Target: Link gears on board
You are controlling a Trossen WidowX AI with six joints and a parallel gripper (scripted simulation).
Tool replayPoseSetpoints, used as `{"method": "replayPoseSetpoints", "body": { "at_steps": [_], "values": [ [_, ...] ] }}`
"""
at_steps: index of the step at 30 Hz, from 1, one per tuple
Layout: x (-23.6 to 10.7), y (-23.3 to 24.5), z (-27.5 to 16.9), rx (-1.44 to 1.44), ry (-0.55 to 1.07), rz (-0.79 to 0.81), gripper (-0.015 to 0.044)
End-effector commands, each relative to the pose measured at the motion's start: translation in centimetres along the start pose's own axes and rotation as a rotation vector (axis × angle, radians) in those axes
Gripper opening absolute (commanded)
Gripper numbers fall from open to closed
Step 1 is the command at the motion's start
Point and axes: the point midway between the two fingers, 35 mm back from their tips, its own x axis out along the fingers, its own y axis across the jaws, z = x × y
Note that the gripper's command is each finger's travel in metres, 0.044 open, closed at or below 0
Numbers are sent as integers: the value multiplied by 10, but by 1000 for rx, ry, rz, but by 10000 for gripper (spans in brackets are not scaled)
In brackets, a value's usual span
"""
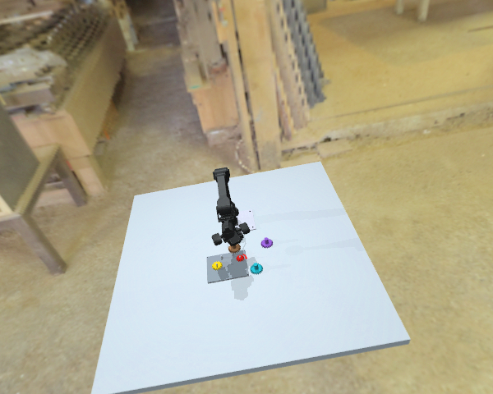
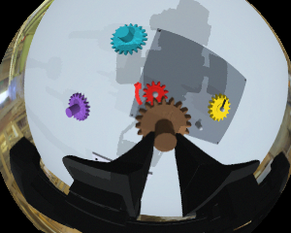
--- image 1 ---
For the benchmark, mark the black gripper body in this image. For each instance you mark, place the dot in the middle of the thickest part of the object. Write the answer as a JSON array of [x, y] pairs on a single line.
[[217, 239]]

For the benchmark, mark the brown gear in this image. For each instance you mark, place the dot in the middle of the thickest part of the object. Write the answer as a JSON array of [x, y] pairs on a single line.
[[234, 249]]

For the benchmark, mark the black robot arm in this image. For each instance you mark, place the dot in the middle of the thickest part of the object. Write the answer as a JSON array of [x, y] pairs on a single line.
[[226, 208]]

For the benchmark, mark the teal gear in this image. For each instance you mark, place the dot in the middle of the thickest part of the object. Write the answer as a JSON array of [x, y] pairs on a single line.
[[256, 268]]

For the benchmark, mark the purple gear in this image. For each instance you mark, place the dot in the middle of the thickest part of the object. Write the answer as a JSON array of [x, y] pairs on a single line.
[[266, 243]]

